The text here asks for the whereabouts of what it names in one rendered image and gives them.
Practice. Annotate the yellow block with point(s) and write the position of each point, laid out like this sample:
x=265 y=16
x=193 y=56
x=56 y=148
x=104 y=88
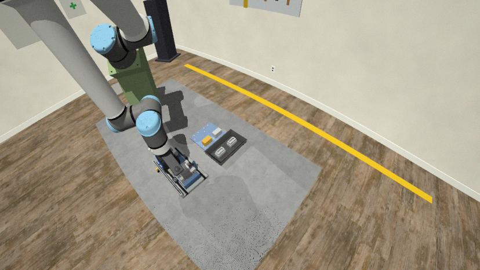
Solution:
x=207 y=140

